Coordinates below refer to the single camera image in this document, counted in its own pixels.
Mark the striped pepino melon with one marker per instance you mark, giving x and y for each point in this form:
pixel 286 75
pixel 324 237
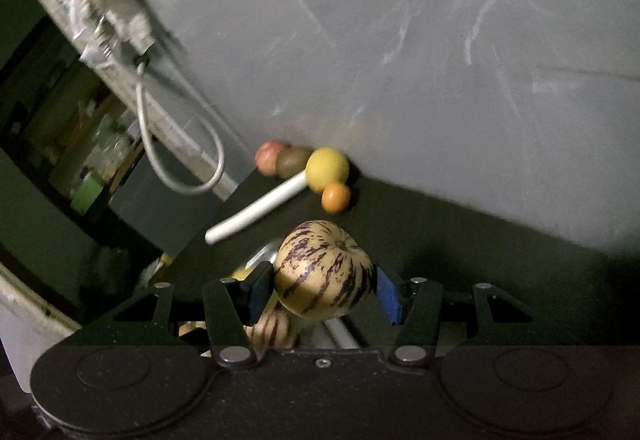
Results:
pixel 322 270
pixel 272 330

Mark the yellow lemon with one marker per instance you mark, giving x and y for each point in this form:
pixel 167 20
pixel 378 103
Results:
pixel 327 169

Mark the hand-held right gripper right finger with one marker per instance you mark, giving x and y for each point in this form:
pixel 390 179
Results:
pixel 387 296

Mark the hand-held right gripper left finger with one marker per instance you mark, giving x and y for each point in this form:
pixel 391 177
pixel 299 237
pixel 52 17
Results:
pixel 260 294

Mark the small brown kiwi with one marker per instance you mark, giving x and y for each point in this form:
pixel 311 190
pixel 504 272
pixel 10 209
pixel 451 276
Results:
pixel 292 162

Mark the white plastic tube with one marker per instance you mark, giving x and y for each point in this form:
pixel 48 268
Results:
pixel 255 212

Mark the red apple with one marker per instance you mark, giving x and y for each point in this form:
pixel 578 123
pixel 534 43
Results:
pixel 267 157

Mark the green box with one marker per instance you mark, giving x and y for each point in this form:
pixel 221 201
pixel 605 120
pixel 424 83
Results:
pixel 89 195

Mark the dark cabinet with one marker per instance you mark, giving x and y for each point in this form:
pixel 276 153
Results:
pixel 150 210

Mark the small orange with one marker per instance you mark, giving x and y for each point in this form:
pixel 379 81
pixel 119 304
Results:
pixel 336 198

